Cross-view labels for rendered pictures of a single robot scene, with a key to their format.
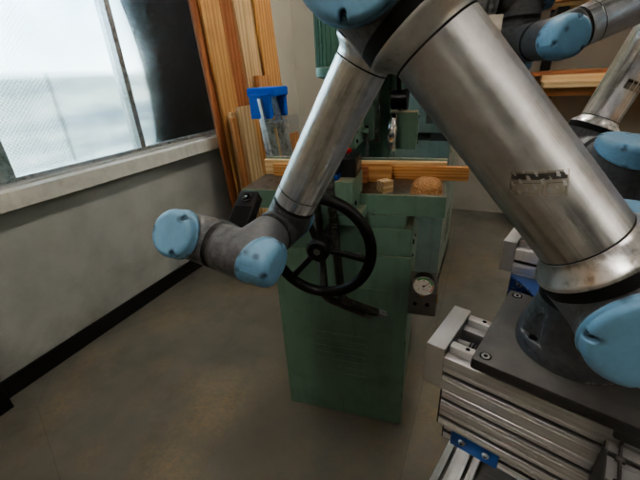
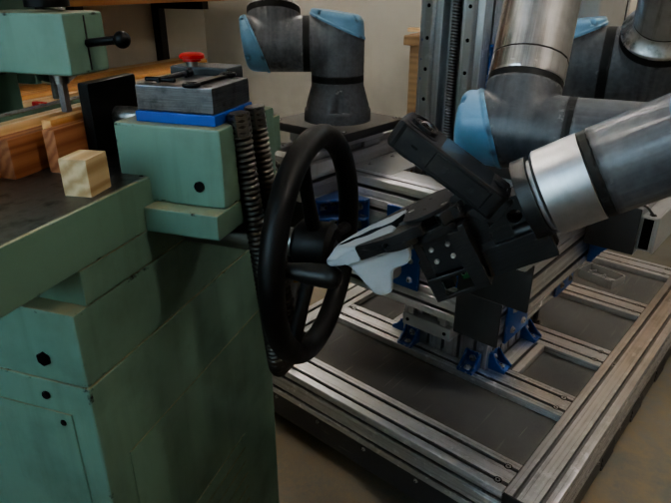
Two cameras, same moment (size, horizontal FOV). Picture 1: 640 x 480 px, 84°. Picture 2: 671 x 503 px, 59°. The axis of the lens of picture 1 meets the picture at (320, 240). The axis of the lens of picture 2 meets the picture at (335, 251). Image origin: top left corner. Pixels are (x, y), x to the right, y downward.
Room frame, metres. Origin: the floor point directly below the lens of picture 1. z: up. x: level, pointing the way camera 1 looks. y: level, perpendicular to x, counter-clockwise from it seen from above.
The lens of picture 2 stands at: (0.78, 0.66, 1.10)
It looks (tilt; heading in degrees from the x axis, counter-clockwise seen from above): 25 degrees down; 270
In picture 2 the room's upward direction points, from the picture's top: straight up
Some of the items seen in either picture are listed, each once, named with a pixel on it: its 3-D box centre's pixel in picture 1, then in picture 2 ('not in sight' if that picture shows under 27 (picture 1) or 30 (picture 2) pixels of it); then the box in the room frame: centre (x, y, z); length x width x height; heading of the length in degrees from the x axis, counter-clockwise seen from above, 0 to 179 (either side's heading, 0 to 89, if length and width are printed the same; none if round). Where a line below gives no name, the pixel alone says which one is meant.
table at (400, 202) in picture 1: (340, 196); (146, 179); (1.03, -0.07, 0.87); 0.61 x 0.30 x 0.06; 72
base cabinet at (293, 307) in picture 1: (356, 296); (74, 447); (1.24, -0.14, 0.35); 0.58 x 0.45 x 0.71; 162
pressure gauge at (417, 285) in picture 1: (423, 286); not in sight; (0.85, -0.29, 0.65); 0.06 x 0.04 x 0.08; 72
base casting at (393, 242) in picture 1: (356, 206); (24, 238); (1.24, -0.14, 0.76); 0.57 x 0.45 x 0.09; 162
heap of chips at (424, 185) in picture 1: (427, 183); not in sight; (0.97, -0.31, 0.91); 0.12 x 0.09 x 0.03; 162
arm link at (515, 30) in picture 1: (521, 44); not in sight; (0.89, -0.47, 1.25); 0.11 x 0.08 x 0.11; 2
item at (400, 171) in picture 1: (364, 170); not in sight; (1.11, -0.15, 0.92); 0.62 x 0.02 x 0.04; 72
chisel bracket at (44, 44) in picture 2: (350, 135); (43, 47); (1.15, -0.11, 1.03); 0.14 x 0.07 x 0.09; 162
